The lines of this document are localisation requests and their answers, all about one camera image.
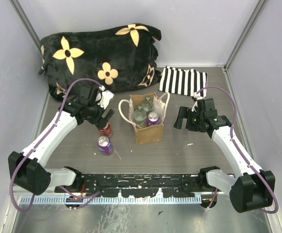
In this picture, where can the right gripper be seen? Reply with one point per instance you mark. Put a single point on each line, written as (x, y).
(184, 112)

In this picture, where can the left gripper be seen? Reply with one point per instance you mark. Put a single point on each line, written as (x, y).
(104, 120)

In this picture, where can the red soda can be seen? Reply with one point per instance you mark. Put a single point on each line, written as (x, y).
(106, 131)

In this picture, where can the purple soda can front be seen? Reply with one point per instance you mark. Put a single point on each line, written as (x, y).
(105, 145)

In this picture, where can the purple soda can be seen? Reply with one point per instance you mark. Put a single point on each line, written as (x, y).
(105, 145)
(152, 119)

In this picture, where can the clear bottle front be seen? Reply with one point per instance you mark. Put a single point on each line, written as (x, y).
(140, 117)

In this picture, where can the clear bottle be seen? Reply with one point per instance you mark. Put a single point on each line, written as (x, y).
(147, 105)
(140, 117)

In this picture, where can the cat print canvas bag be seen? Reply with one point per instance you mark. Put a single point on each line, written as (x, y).
(152, 133)

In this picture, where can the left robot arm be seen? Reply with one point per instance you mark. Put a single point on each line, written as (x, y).
(27, 168)

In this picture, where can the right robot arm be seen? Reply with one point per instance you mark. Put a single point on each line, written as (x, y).
(235, 160)

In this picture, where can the black white striped cloth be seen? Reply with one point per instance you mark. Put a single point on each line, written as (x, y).
(183, 82)

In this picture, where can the black floral plush blanket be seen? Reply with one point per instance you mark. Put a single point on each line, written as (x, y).
(121, 59)

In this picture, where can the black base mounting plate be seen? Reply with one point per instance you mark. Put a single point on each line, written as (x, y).
(139, 185)

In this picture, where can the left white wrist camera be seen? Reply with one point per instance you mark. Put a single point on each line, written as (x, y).
(104, 97)

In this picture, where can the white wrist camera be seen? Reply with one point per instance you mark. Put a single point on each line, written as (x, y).
(195, 99)
(104, 97)

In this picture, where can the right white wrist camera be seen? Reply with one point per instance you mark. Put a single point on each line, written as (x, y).
(195, 99)

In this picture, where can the aluminium rail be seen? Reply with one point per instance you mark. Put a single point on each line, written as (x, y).
(69, 180)

